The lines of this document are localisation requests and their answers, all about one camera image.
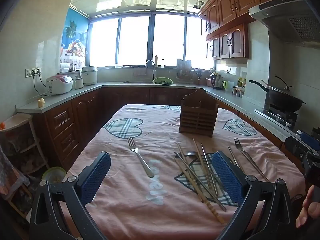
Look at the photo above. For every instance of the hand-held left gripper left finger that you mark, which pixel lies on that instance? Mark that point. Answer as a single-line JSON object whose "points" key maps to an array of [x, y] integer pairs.
{"points": [[96, 173]]}

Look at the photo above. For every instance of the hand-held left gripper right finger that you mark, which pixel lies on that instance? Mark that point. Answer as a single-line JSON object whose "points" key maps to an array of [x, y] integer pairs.
{"points": [[226, 177]]}

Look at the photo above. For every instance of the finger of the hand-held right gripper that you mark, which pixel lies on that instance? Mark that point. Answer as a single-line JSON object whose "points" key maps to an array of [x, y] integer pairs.
{"points": [[297, 148], [310, 138]]}

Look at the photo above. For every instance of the wooden chopstick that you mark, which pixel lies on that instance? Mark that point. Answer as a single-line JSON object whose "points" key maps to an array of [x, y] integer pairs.
{"points": [[200, 156], [190, 175], [200, 192]]}

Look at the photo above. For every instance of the wooden utensil holder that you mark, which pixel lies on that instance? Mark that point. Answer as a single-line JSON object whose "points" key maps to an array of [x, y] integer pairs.
{"points": [[198, 116]]}

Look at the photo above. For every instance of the person's right hand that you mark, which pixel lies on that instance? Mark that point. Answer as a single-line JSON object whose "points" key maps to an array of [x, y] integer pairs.
{"points": [[303, 212]]}

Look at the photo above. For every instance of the metal chopstick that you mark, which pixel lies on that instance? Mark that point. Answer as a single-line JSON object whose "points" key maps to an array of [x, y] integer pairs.
{"points": [[200, 182], [208, 167], [233, 156]]}

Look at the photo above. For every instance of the steel fork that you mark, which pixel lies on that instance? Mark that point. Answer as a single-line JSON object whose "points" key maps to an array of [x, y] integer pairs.
{"points": [[246, 152], [140, 157]]}

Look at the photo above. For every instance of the gas stove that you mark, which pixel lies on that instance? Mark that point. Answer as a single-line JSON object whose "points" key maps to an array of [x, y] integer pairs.
{"points": [[280, 116]]}

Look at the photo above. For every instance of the steel spoon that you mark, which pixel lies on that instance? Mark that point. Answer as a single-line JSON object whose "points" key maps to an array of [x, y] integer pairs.
{"points": [[192, 152]]}

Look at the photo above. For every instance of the pink heart-print tablecloth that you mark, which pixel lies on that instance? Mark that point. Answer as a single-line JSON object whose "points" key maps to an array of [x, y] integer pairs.
{"points": [[125, 205]]}

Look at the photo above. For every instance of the green and white bowl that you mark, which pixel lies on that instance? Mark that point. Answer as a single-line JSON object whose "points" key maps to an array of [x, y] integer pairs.
{"points": [[53, 175]]}

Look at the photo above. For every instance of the black wok with lid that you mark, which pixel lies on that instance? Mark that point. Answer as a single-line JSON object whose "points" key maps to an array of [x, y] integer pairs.
{"points": [[283, 100]]}

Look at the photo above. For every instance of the wooden lower cabinets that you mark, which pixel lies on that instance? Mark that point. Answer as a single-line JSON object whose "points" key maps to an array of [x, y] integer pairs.
{"points": [[82, 115]]}

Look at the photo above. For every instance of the wooden cabinets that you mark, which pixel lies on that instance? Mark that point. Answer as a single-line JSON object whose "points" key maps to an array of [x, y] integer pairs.
{"points": [[82, 115], [232, 37]]}

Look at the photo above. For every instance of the corner shelf rack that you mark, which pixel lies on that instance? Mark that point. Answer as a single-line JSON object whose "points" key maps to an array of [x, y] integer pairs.
{"points": [[22, 145]]}

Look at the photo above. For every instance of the grey countertop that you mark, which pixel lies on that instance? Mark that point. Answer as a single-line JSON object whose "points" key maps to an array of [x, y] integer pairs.
{"points": [[65, 98]]}

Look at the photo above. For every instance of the spice jar set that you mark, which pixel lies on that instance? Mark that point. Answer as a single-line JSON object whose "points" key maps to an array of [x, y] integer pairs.
{"points": [[238, 92]]}

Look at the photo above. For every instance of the yellow jars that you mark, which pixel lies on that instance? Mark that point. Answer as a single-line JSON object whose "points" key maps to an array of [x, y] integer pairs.
{"points": [[241, 82]]}

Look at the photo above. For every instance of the small white pot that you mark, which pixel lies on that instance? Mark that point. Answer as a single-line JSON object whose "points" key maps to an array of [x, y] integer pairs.
{"points": [[77, 83]]}

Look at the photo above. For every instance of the electric kettle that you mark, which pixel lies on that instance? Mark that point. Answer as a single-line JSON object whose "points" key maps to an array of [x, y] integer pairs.
{"points": [[217, 81]]}

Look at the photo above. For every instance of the pink and white rice cooker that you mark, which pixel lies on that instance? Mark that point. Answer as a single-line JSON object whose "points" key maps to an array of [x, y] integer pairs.
{"points": [[59, 83]]}

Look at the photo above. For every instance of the white electric cooker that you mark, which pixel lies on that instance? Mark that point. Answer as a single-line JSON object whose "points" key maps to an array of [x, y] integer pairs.
{"points": [[89, 75]]}

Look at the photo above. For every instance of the steel sink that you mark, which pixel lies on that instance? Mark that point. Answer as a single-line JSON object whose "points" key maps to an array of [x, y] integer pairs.
{"points": [[135, 82]]}

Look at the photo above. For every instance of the knife holder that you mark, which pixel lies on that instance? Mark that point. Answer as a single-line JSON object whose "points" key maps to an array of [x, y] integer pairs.
{"points": [[197, 76]]}

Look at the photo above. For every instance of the green colander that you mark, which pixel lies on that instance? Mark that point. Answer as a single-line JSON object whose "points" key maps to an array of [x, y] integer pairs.
{"points": [[162, 81]]}

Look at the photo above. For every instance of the dish rack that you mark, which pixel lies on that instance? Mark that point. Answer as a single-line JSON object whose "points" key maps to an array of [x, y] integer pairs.
{"points": [[183, 71]]}

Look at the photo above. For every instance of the chrome faucet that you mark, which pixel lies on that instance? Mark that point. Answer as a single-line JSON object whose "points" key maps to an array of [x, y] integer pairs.
{"points": [[153, 71]]}

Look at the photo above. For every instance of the range hood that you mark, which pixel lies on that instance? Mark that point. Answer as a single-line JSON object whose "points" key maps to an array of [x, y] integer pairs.
{"points": [[287, 17]]}

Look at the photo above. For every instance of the wooden upper cabinets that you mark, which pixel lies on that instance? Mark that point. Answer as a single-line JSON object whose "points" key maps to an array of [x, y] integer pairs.
{"points": [[232, 37]]}

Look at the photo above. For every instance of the yellow oil bottle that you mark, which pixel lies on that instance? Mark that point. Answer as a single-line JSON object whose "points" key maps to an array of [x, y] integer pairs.
{"points": [[156, 61]]}

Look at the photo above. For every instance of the small dark bottle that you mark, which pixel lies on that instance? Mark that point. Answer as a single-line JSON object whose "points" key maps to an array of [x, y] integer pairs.
{"points": [[162, 63]]}

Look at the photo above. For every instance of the kitchen window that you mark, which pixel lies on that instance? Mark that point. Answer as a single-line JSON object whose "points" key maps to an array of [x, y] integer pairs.
{"points": [[135, 41]]}

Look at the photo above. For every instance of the ceiling vent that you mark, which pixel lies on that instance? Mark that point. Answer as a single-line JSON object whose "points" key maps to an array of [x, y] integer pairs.
{"points": [[199, 4]]}

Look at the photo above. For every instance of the white wall socket strip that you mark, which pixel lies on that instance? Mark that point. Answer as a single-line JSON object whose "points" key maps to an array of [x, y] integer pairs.
{"points": [[33, 72]]}

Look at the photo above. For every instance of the tropical wall poster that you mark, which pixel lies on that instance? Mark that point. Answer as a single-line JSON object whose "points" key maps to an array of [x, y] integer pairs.
{"points": [[75, 37]]}

